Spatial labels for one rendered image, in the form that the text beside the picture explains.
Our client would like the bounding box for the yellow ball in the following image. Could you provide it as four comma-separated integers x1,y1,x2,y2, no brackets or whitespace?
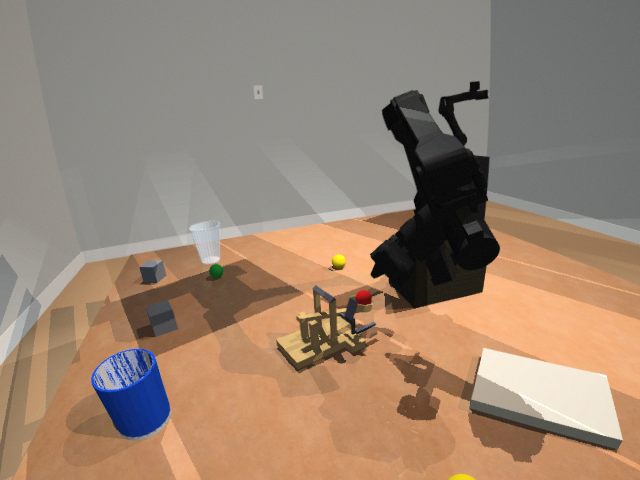
448,474,476,480
332,254,346,269

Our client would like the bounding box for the red ball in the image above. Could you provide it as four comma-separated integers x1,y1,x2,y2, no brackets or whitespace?
356,290,371,305

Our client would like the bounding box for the blue cup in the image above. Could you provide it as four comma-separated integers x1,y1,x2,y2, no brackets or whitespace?
91,348,172,441

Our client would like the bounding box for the green ball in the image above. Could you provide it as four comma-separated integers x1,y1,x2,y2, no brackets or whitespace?
209,264,223,278

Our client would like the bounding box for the white paper cup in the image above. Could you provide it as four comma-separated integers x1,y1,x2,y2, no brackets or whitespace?
189,221,220,264

